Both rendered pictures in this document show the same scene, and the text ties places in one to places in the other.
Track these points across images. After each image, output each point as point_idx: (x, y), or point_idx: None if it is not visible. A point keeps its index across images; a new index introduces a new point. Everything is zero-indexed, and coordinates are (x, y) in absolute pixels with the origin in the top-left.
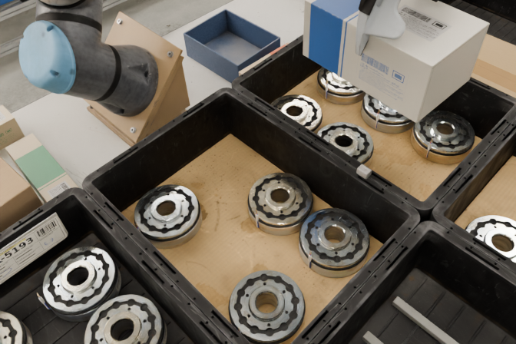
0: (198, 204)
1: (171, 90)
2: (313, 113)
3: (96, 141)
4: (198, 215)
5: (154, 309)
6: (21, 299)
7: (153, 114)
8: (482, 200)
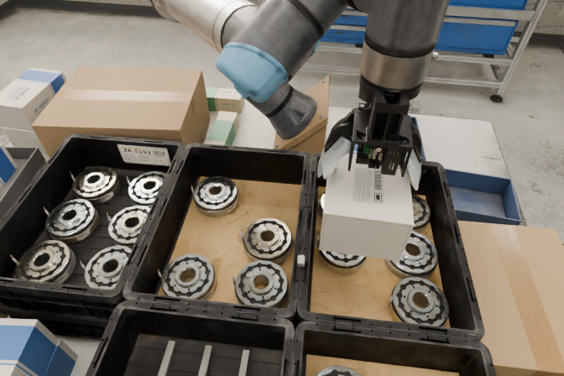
0: (230, 202)
1: (310, 139)
2: None
3: (264, 140)
4: (224, 207)
5: None
6: (132, 177)
7: (290, 145)
8: (386, 370)
